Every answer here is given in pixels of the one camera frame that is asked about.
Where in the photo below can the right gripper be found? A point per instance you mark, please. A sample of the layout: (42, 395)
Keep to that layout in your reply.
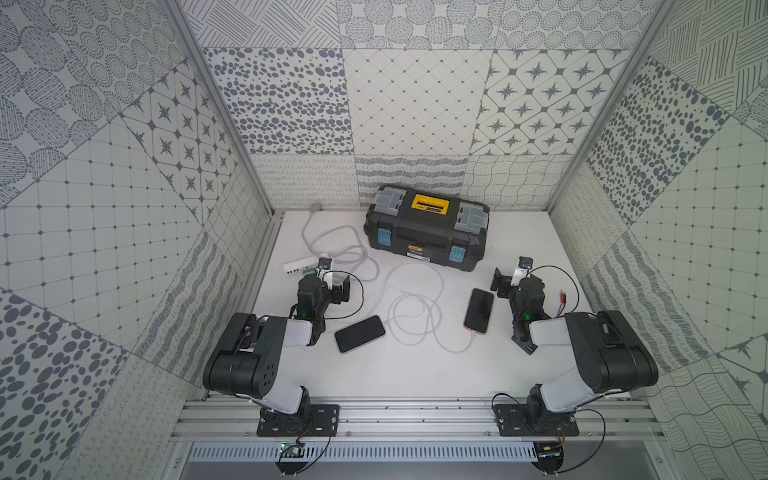
(504, 281)

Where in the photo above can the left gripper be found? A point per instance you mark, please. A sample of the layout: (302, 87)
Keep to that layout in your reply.
(335, 288)

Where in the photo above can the phone with pink case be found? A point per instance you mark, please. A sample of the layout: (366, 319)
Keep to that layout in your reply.
(479, 310)

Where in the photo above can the phone with mint case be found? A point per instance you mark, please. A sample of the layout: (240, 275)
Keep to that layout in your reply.
(359, 334)

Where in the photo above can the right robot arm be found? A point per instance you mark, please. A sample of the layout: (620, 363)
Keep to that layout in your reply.
(609, 356)

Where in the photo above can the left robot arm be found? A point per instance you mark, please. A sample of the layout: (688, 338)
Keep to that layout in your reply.
(245, 362)

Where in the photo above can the white power strip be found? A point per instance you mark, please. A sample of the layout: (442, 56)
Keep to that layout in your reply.
(301, 265)

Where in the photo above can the black toolbox yellow label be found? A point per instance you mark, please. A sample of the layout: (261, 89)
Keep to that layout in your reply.
(443, 230)

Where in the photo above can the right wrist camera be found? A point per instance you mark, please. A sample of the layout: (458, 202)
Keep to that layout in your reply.
(525, 263)

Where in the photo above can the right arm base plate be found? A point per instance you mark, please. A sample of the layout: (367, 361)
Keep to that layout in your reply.
(515, 420)

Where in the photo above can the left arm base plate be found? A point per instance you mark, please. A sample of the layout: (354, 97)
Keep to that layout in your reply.
(320, 420)

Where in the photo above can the aluminium front rail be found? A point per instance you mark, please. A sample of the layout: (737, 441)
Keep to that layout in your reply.
(222, 418)

